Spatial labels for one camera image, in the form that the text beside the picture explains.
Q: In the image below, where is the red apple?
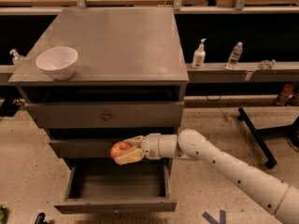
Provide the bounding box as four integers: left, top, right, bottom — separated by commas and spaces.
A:
110, 142, 131, 160

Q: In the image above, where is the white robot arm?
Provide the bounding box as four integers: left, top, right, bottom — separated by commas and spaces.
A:
113, 129, 299, 224

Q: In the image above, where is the grey metal shelf rail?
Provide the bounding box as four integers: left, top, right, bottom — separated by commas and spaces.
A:
186, 62, 299, 83

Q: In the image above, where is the clear pump sanitizer bottle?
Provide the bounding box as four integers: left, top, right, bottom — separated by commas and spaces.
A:
9, 49, 24, 65

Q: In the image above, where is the grey middle drawer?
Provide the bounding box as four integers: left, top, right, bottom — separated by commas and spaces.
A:
49, 137, 178, 159

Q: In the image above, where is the grey drawer cabinet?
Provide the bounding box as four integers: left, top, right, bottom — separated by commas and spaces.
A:
7, 7, 190, 216

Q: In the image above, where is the black stand base leg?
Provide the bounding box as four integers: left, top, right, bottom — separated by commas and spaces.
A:
238, 107, 277, 169

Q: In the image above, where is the clear plastic water bottle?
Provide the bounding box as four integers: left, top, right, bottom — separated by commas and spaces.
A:
225, 42, 243, 69

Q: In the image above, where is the white ceramic bowl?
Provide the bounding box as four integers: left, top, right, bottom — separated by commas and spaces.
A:
36, 47, 78, 80

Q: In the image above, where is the grey top drawer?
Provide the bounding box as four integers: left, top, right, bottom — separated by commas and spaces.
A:
25, 102, 184, 129

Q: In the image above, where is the crumpled clear plastic wrap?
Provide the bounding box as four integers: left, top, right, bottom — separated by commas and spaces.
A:
260, 60, 277, 70

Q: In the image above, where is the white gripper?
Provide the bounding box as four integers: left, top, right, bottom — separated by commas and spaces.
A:
115, 133, 162, 165

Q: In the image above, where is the white pump lotion bottle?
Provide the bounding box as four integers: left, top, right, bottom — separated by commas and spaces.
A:
192, 38, 206, 68

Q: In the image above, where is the grey open bottom drawer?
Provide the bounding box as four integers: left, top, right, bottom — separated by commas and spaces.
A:
54, 158, 177, 215

